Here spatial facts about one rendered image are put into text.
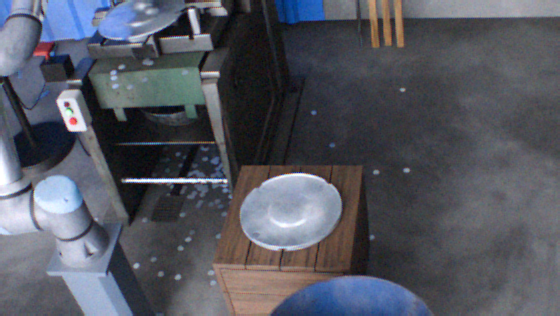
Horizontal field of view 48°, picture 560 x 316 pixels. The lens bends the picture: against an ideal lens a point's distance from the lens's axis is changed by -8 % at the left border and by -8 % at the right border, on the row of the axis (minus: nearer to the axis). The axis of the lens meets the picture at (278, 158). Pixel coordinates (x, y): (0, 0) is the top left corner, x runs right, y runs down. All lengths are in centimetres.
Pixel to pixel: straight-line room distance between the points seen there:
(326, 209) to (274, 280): 25
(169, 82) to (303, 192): 55
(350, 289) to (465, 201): 90
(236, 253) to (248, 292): 13
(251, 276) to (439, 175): 94
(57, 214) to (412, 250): 116
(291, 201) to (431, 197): 67
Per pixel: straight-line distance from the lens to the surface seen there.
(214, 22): 216
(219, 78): 204
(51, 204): 171
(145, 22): 210
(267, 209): 193
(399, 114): 279
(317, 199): 193
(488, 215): 236
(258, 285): 188
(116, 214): 258
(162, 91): 216
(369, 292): 161
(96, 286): 187
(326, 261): 178
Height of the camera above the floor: 170
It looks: 40 degrees down
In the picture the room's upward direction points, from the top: 12 degrees counter-clockwise
